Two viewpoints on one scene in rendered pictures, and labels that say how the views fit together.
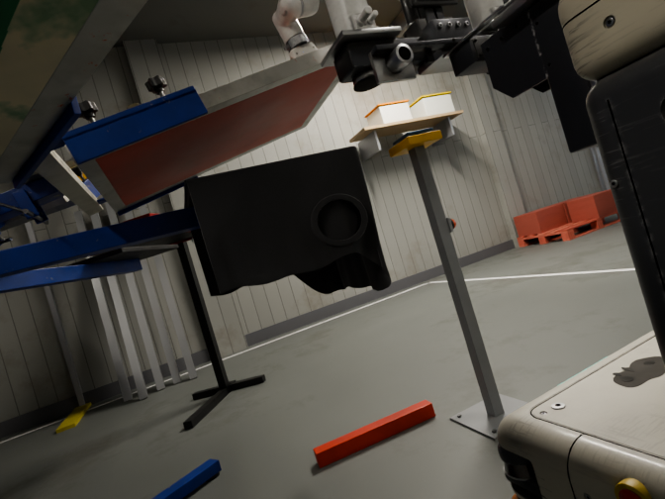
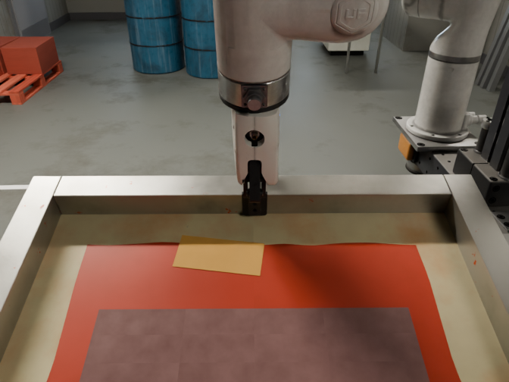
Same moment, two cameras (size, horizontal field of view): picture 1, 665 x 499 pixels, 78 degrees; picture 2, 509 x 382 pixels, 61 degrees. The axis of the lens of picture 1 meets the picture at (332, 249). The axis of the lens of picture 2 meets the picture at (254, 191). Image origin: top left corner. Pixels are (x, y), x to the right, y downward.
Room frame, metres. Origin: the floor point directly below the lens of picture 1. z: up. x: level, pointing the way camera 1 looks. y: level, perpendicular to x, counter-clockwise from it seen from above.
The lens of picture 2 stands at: (1.23, 0.33, 1.52)
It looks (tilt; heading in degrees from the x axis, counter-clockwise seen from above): 32 degrees down; 290
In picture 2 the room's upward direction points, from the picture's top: straight up
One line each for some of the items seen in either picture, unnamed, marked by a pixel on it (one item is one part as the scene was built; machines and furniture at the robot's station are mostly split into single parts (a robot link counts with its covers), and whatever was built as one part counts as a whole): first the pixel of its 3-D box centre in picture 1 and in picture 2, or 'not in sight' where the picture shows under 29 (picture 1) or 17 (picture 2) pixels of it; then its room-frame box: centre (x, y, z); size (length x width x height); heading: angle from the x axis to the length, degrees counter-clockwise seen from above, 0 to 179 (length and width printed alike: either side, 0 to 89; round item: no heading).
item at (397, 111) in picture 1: (389, 118); not in sight; (4.70, -1.05, 1.94); 0.41 x 0.34 x 0.23; 113
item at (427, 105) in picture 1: (429, 110); not in sight; (4.93, -1.61, 1.95); 0.44 x 0.36 x 0.25; 113
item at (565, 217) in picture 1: (569, 217); (3, 67); (5.28, -3.02, 0.20); 1.12 x 0.80 x 0.41; 113
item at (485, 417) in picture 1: (454, 276); not in sight; (1.36, -0.36, 0.48); 0.22 x 0.22 x 0.96; 21
